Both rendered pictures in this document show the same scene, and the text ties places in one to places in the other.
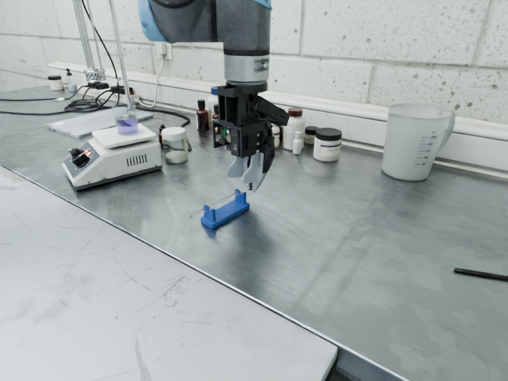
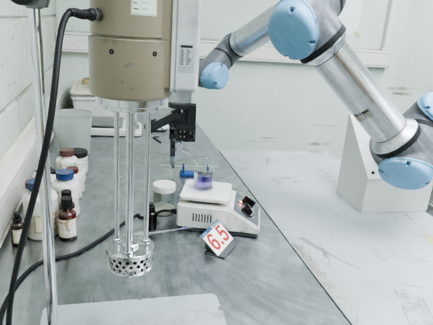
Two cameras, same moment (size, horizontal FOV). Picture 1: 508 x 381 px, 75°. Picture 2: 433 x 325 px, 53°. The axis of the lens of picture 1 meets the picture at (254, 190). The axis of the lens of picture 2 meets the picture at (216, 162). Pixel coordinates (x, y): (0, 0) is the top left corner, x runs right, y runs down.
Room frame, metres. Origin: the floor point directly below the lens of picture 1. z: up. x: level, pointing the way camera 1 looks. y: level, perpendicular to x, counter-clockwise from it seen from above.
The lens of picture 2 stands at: (1.49, 0.98, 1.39)
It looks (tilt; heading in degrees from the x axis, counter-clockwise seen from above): 18 degrees down; 221
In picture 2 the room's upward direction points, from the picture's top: 4 degrees clockwise
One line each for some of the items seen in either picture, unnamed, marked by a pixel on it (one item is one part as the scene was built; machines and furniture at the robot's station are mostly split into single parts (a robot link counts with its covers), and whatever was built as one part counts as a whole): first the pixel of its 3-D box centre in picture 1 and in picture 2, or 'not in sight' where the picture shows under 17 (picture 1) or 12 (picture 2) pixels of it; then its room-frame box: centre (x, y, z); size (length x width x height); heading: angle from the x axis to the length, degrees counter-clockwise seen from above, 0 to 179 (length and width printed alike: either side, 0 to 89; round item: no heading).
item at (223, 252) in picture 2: not in sight; (220, 238); (0.81, 0.42, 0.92); 0.09 x 0.06 x 0.04; 19
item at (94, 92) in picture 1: (106, 93); not in sight; (1.51, 0.66, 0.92); 0.40 x 0.06 x 0.04; 55
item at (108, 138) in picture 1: (123, 134); (207, 191); (0.75, 0.31, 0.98); 0.12 x 0.12 x 0.01; 37
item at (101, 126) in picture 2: not in sight; (111, 126); (0.43, -0.56, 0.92); 0.26 x 0.19 x 0.05; 141
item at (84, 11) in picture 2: not in sight; (80, 13); (1.23, 0.54, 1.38); 0.03 x 0.01 x 0.01; 22
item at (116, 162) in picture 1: (116, 154); (216, 207); (0.73, 0.33, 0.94); 0.22 x 0.13 x 0.08; 127
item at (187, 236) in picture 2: not in sight; (185, 235); (0.85, 0.35, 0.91); 0.06 x 0.06 x 0.02
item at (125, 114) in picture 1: (125, 118); (204, 174); (0.75, 0.30, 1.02); 0.06 x 0.05 x 0.08; 14
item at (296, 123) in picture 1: (294, 128); (67, 167); (0.89, -0.11, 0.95); 0.06 x 0.06 x 0.11
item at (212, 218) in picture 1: (225, 206); (195, 169); (0.53, 0.05, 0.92); 0.10 x 0.03 x 0.04; 138
